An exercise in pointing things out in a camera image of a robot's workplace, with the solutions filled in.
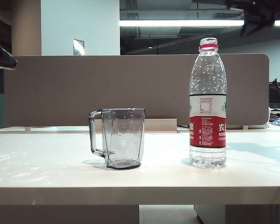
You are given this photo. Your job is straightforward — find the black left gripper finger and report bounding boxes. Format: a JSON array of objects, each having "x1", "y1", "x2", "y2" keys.
[{"x1": 0, "y1": 39, "x2": 18, "y2": 70}]

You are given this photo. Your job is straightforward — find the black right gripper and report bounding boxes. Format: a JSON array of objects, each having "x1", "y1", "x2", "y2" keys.
[{"x1": 225, "y1": 0, "x2": 280, "y2": 37}]

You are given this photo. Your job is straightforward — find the clear red-label water bottle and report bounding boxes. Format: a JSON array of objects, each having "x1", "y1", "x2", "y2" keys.
[{"x1": 189, "y1": 37, "x2": 227, "y2": 169}]

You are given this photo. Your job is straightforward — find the transparent grey plastic mug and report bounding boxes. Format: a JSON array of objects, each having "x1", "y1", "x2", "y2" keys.
[{"x1": 89, "y1": 108, "x2": 146, "y2": 170}]

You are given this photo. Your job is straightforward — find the brown desk partition panel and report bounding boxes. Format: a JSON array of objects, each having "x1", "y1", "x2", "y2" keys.
[{"x1": 4, "y1": 53, "x2": 271, "y2": 127}]

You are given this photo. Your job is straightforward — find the background computer monitor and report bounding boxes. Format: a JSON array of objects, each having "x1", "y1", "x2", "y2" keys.
[{"x1": 269, "y1": 81, "x2": 280, "y2": 103}]

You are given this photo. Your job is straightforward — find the white ceiling light strip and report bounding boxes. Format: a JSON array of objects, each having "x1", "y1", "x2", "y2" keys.
[{"x1": 119, "y1": 20, "x2": 280, "y2": 27}]

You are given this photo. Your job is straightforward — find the beige table leg panel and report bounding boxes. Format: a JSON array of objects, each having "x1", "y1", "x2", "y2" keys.
[{"x1": 0, "y1": 204, "x2": 140, "y2": 224}]

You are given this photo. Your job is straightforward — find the silver wall plate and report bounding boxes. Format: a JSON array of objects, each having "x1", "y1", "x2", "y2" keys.
[{"x1": 72, "y1": 38, "x2": 85, "y2": 56}]

